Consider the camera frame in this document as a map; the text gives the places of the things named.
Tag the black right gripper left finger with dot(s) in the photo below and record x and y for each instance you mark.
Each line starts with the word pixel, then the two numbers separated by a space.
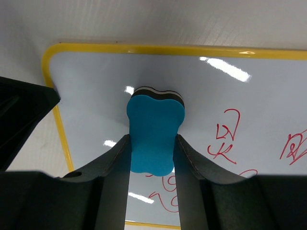
pixel 93 197

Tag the yellow framed whiteboard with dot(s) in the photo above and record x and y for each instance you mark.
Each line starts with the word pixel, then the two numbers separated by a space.
pixel 245 109

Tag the blue whiteboard eraser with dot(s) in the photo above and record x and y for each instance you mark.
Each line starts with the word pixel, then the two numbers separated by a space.
pixel 154 120

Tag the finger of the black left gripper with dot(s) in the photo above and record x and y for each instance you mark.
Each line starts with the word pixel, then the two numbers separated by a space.
pixel 22 106

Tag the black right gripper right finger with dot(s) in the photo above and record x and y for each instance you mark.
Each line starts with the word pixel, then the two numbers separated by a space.
pixel 213 198

